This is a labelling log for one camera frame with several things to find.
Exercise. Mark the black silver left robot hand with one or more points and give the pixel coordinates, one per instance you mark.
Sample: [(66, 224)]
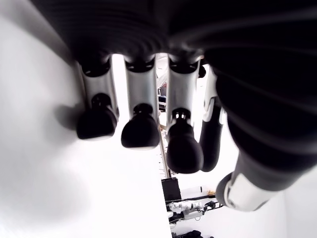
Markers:
[(247, 74)]

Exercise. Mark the seated person in white shirt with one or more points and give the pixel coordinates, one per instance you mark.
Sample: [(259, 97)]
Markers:
[(162, 81)]

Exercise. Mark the small yellow object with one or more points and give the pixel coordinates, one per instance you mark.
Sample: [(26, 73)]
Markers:
[(211, 192)]

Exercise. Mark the black cabinet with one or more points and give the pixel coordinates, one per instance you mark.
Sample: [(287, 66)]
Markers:
[(171, 189)]

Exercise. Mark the black bag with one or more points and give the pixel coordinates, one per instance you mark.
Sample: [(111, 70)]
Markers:
[(192, 234)]

